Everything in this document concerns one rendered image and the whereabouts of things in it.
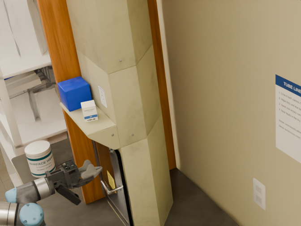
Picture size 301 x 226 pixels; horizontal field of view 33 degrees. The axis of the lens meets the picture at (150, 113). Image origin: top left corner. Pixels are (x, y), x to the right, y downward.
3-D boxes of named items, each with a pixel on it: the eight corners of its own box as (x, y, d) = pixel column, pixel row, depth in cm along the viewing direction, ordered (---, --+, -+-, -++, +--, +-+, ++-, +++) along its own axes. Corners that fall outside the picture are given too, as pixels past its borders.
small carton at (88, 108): (96, 113, 192) (93, 99, 189) (98, 119, 187) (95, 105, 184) (83, 116, 191) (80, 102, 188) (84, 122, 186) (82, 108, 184)
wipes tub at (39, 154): (51, 160, 273) (45, 137, 266) (59, 171, 262) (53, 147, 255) (28, 169, 268) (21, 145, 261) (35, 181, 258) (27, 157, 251)
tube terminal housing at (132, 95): (154, 182, 244) (132, 32, 207) (189, 219, 218) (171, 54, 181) (107, 202, 235) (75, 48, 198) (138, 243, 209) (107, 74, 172)
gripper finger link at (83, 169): (100, 157, 190) (77, 166, 187) (102, 170, 193) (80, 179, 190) (96, 154, 193) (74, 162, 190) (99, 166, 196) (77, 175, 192)
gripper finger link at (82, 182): (94, 177, 187) (72, 186, 184) (95, 180, 188) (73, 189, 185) (90, 171, 191) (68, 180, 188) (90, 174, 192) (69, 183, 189)
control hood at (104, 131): (89, 115, 213) (85, 93, 208) (121, 148, 187) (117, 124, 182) (63, 123, 209) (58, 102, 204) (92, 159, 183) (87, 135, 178)
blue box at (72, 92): (84, 95, 207) (80, 75, 203) (93, 104, 199) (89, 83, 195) (61, 102, 203) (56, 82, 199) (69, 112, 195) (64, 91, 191)
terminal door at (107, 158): (106, 195, 232) (90, 120, 213) (133, 233, 207) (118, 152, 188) (104, 196, 232) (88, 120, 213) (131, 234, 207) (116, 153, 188)
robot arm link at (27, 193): (11, 215, 182) (3, 193, 183) (40, 204, 185) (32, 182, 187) (11, 211, 174) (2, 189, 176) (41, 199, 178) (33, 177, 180)
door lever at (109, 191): (112, 180, 208) (111, 175, 207) (121, 192, 200) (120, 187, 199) (100, 184, 206) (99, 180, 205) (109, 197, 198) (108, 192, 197)
